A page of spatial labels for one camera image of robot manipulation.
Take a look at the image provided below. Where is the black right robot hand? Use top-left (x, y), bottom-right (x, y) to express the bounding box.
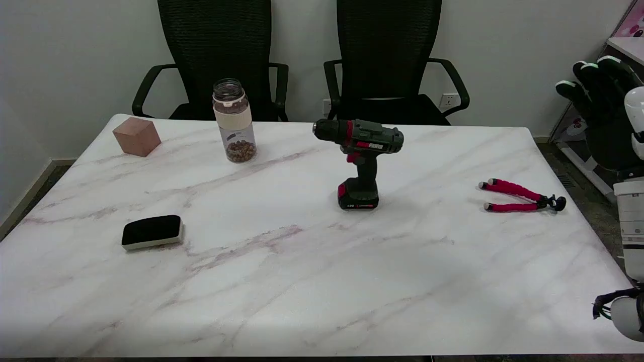
top-left (555, 55), bottom-right (644, 172)

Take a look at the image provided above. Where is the green red power screwdriver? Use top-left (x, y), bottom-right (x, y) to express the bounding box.
top-left (312, 119), bottom-right (405, 211)

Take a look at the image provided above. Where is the white desk with cartoon panel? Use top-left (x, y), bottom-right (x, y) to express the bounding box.
top-left (548, 0), bottom-right (644, 204)

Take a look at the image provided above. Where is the pink box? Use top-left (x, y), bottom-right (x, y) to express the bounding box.
top-left (616, 0), bottom-right (644, 39)

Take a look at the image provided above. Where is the red flexible mini tripod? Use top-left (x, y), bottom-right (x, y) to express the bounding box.
top-left (478, 178), bottom-right (567, 213)

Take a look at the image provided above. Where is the black mesh office chair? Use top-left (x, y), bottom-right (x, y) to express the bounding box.
top-left (324, 0), bottom-right (470, 126)
top-left (132, 0), bottom-right (290, 122)

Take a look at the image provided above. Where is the clear jar with nuts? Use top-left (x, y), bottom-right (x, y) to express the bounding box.
top-left (212, 78), bottom-right (258, 163)

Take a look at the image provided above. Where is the black white board eraser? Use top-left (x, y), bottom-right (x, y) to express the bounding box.
top-left (121, 215), bottom-right (184, 251)

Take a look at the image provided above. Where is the pink wooden cube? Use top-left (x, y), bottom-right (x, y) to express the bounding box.
top-left (112, 117), bottom-right (162, 158)

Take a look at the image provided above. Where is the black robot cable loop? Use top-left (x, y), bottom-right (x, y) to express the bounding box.
top-left (593, 287), bottom-right (644, 320)

